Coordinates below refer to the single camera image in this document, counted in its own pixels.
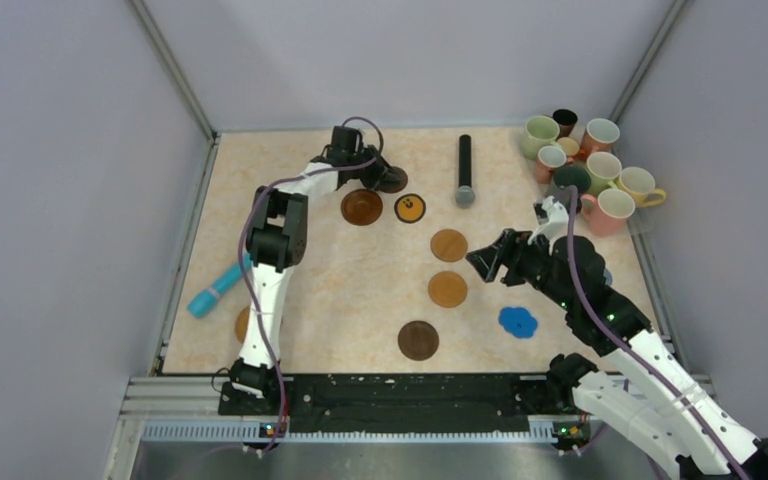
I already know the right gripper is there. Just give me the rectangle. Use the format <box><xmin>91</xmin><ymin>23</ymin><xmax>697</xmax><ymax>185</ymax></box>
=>
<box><xmin>466</xmin><ymin>227</ymin><xmax>576</xmax><ymax>310</ymax></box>

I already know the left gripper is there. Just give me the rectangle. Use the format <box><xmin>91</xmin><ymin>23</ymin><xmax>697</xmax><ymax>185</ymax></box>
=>
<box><xmin>347</xmin><ymin>144</ymin><xmax>403</xmax><ymax>191</ymax></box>

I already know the brown ringed wooden coaster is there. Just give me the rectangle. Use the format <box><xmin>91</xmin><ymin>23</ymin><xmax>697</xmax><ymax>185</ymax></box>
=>
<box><xmin>340</xmin><ymin>189</ymin><xmax>383</xmax><ymax>226</ymax></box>

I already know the light wooden coaster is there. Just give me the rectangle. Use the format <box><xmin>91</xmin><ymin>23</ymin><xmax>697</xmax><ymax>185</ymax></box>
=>
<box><xmin>427</xmin><ymin>271</ymin><xmax>468</xmax><ymax>308</ymax></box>
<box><xmin>430</xmin><ymin>229</ymin><xmax>468</xmax><ymax>263</ymax></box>

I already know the orange face coaster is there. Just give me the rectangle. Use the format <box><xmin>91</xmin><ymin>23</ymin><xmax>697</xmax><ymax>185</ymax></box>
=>
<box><xmin>394</xmin><ymin>193</ymin><xmax>427</xmax><ymax>224</ymax></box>

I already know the blue flower coaster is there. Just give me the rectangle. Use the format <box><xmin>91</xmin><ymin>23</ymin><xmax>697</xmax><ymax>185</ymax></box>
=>
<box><xmin>498</xmin><ymin>307</ymin><xmax>539</xmax><ymax>339</ymax></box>

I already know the dark brown wooden coaster bottom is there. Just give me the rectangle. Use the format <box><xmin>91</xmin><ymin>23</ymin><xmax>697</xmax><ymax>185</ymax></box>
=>
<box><xmin>397</xmin><ymin>320</ymin><xmax>439</xmax><ymax>361</ymax></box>

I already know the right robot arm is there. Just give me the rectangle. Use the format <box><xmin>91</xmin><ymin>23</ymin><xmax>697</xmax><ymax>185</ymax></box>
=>
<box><xmin>466</xmin><ymin>229</ymin><xmax>768</xmax><ymax>479</ymax></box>

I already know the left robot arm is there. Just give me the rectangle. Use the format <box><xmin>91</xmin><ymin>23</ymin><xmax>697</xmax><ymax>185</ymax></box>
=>
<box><xmin>229</xmin><ymin>124</ymin><xmax>401</xmax><ymax>414</ymax></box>

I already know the small pink cup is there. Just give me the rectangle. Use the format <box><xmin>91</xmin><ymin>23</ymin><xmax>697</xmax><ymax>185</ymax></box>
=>
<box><xmin>534</xmin><ymin>145</ymin><xmax>568</xmax><ymax>184</ymax></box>

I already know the small yellow cup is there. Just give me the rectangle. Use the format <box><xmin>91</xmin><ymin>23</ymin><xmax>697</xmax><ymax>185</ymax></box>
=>
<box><xmin>556</xmin><ymin>136</ymin><xmax>581</xmax><ymax>158</ymax></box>

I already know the pale green cup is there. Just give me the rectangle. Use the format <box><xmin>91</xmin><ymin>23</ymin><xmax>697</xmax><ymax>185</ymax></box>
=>
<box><xmin>585</xmin><ymin>151</ymin><xmax>623</xmax><ymax>195</ymax></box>

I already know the black cup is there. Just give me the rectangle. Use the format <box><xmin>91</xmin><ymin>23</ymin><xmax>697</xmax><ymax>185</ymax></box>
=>
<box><xmin>551</xmin><ymin>108</ymin><xmax>578</xmax><ymax>138</ymax></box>

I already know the woven rattan coaster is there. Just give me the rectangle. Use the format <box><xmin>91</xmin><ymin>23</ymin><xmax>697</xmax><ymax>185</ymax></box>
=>
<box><xmin>234</xmin><ymin>306</ymin><xmax>250</xmax><ymax>344</ymax></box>

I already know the black microphone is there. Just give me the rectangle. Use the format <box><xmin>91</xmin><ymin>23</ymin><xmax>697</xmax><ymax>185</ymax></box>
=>
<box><xmin>454</xmin><ymin>134</ymin><xmax>476</xmax><ymax>208</ymax></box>

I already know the dark green mug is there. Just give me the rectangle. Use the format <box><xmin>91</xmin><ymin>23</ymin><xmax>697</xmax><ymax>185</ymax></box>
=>
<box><xmin>545</xmin><ymin>164</ymin><xmax>592</xmax><ymax>213</ymax></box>

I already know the light green mug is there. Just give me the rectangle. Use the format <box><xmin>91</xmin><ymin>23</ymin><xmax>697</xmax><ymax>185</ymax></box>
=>
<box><xmin>519</xmin><ymin>115</ymin><xmax>560</xmax><ymax>160</ymax></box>

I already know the yellow mug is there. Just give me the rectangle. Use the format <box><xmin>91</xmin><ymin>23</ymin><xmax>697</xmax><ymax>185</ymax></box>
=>
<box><xmin>615</xmin><ymin>166</ymin><xmax>667</xmax><ymax>208</ymax></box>

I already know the turquoise cylinder tube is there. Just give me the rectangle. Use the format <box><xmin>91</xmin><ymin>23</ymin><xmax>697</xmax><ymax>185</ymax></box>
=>
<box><xmin>186</xmin><ymin>252</ymin><xmax>252</xmax><ymax>318</ymax></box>

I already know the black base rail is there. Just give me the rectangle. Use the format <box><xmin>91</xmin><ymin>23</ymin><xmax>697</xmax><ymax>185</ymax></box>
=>
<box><xmin>218</xmin><ymin>373</ymin><xmax>592</xmax><ymax>441</ymax></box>

